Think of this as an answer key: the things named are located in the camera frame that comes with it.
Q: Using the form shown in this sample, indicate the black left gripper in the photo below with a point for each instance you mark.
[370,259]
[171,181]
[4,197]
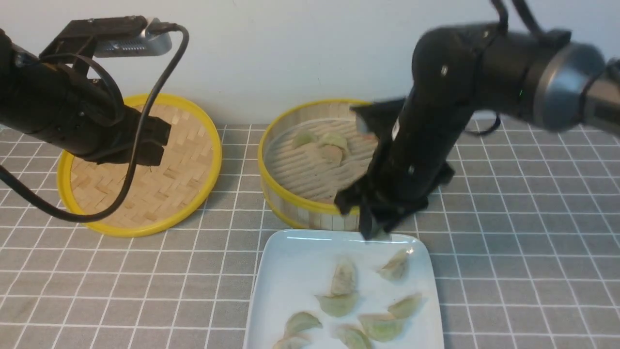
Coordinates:
[119,139]

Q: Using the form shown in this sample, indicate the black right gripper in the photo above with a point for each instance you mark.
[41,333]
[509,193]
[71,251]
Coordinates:
[380,208]

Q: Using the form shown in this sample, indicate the green dumpling steamer top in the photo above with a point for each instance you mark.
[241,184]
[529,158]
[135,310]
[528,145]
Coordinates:
[334,139]

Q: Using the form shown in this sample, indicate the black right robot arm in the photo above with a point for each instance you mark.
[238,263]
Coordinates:
[465,78]

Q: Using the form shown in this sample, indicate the dumpling plate upper right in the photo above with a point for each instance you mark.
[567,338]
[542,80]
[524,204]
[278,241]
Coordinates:
[397,267]

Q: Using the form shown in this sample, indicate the dumpling plate upper centre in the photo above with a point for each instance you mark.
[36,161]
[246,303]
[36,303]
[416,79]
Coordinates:
[344,279]

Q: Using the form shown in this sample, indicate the white rectangular plate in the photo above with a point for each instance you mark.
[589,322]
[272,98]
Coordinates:
[297,265]

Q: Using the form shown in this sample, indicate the green dumpling plate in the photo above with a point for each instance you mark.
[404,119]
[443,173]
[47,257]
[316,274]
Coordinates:
[352,337]
[338,305]
[408,306]
[382,327]
[300,322]

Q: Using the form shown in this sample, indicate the green dumpling plate lower right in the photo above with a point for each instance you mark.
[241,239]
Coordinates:
[382,327]

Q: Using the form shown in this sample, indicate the green dumpling plate bottom centre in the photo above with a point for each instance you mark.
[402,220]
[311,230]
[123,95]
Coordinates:
[352,337]

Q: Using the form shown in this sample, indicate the green dumpling plate lower left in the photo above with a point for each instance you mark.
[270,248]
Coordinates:
[300,322]

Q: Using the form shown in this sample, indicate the dumpling plate bottom left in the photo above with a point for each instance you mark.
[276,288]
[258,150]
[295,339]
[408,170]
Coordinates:
[292,342]

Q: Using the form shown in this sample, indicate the pink dumpling steamer centre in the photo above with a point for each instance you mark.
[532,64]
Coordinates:
[332,154]

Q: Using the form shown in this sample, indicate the bamboo steamer lid yellow rim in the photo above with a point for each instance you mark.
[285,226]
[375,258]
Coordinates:
[160,196]

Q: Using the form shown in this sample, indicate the bamboo steamer basket yellow rim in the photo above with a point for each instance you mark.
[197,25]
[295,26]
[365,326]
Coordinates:
[299,185]

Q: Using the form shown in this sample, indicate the grey checked tablecloth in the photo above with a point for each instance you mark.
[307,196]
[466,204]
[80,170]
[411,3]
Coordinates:
[524,244]

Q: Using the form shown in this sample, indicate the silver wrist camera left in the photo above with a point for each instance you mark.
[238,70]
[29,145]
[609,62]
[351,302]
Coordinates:
[145,44]

